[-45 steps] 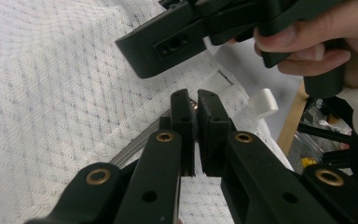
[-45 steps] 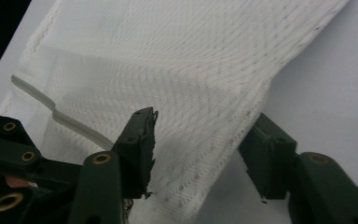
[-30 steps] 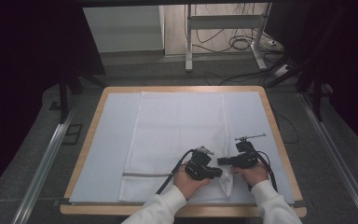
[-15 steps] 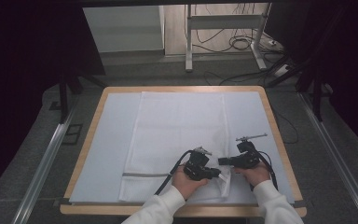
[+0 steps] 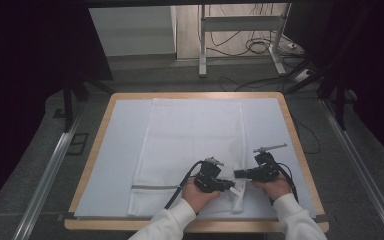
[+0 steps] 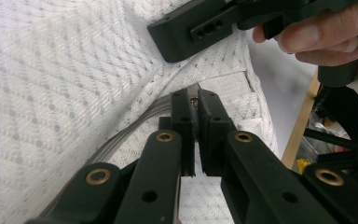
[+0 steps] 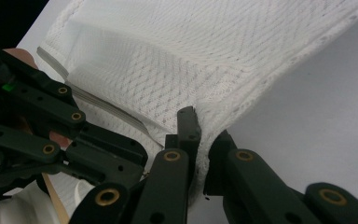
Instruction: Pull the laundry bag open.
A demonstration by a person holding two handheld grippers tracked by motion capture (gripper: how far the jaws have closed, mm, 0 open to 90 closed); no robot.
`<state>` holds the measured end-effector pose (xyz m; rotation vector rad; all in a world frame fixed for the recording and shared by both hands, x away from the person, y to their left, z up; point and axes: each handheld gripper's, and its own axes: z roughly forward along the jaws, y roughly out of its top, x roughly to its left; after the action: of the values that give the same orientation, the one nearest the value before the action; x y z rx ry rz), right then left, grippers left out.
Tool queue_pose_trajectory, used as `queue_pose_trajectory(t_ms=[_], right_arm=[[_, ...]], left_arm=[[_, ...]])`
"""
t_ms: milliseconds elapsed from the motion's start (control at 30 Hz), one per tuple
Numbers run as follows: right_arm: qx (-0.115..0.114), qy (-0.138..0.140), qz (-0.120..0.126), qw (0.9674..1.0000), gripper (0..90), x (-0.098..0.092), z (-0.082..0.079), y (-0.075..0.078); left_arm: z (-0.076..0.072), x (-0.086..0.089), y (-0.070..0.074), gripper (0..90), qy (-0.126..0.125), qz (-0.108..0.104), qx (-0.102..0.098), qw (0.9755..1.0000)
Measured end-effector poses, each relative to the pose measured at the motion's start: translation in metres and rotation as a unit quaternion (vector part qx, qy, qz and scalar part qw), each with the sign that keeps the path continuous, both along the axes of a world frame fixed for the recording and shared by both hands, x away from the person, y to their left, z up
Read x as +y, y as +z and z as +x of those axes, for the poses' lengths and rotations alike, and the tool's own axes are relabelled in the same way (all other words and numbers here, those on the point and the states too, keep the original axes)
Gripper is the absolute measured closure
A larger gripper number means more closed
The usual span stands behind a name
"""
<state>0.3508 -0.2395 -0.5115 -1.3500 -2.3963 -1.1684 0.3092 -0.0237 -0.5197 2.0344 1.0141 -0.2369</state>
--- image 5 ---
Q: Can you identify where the wooden table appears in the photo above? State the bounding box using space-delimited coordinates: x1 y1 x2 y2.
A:
63 91 330 234

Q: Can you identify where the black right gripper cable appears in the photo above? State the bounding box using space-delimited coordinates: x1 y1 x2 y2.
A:
269 162 300 205

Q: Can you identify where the black metal stand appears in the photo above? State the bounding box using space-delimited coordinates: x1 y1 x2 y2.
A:
60 75 115 133
285 56 358 132

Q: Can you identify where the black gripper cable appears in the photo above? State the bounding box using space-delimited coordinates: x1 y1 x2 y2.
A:
164 160 207 211
269 162 300 205

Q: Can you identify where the person's left hand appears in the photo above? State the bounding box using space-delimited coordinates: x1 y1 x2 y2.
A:
181 177 221 215

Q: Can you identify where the white table mat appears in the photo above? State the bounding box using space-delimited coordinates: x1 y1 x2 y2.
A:
74 98 317 220

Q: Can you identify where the white power strip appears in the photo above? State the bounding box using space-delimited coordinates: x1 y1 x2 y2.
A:
293 67 313 83

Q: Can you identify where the aluminium floor rail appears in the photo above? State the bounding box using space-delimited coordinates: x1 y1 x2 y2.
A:
12 99 88 240
319 98 384 240

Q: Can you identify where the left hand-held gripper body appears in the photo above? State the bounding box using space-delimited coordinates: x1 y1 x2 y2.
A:
193 157 228 194

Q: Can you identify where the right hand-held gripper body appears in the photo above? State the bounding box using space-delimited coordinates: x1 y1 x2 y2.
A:
251 143 288 183

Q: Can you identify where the white cloth with grey stripe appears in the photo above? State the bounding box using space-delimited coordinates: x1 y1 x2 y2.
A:
127 97 248 217

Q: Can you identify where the tangle of black floor cables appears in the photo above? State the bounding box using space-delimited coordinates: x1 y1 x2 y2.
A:
205 3 306 58

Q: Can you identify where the pale grey cabinet panel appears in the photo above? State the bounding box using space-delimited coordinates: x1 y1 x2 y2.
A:
88 5 178 58

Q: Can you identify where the thin black floor cable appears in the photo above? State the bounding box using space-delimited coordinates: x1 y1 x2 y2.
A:
292 117 321 155

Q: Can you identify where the black floor socket plate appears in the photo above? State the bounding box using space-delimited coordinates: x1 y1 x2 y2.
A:
66 132 90 156

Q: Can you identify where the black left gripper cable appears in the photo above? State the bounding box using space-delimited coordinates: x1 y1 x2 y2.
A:
164 160 207 211

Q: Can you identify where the white metal desk frame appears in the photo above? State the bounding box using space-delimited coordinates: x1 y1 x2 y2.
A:
197 3 293 79

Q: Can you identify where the dark curtain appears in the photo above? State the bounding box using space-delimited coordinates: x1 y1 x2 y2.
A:
283 0 384 168
0 0 115 218

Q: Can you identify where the person's right hand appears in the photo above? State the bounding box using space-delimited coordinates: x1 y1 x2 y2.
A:
252 173 293 203

